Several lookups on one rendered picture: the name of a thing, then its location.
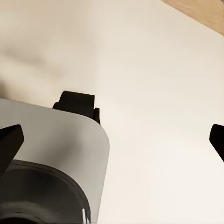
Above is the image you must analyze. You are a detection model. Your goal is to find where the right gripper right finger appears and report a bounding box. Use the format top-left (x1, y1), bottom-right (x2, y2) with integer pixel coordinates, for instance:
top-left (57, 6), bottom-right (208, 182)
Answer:
top-left (209, 124), bottom-right (224, 161)

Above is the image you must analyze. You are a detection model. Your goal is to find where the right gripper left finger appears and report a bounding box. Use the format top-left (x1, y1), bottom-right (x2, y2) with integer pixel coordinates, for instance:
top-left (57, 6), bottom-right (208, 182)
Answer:
top-left (0, 124), bottom-right (24, 180)

